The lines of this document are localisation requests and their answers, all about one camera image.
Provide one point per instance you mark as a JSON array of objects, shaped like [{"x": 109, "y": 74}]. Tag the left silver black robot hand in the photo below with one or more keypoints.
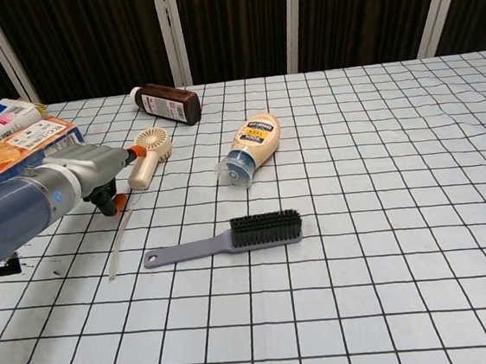
[{"x": 89, "y": 163}]

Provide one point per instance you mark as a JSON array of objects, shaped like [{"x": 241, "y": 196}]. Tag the beige handheld fan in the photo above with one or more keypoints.
[{"x": 152, "y": 141}]

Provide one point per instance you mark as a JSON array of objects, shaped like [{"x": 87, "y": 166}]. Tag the grey brush with black bristles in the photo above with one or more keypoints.
[{"x": 265, "y": 229}]

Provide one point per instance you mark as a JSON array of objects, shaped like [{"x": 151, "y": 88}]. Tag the brown bottle with white cap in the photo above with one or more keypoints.
[{"x": 169, "y": 103}]

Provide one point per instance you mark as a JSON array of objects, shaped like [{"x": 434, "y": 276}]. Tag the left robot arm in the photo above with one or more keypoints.
[{"x": 11, "y": 210}]

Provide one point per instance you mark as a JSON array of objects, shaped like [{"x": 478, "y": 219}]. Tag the checkered light blue tablecloth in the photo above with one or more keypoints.
[{"x": 324, "y": 291}]

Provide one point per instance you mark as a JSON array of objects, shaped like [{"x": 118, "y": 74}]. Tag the white partition frame post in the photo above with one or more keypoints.
[
  {"x": 295, "y": 20},
  {"x": 437, "y": 5},
  {"x": 1, "y": 51},
  {"x": 171, "y": 33}
]

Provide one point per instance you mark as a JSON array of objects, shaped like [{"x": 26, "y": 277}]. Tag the mayonnaise squeeze bottle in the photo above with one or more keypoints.
[{"x": 256, "y": 141}]

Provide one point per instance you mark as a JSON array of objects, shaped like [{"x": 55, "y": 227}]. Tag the orange cracker box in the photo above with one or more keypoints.
[{"x": 9, "y": 150}]

